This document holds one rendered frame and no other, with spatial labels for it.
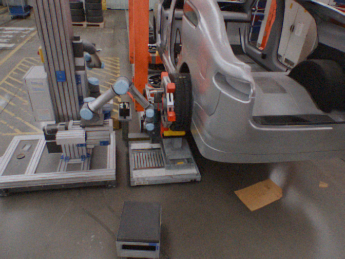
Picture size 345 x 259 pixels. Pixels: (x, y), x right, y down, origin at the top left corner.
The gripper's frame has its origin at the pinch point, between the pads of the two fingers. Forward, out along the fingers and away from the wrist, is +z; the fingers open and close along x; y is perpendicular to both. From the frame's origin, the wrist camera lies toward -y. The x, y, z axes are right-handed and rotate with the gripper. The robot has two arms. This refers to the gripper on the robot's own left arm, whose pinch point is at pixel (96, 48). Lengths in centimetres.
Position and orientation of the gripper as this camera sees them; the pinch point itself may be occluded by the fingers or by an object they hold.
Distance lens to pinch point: 351.6
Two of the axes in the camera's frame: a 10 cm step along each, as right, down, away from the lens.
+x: 9.8, 2.0, 0.5
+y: -2.0, 8.2, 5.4
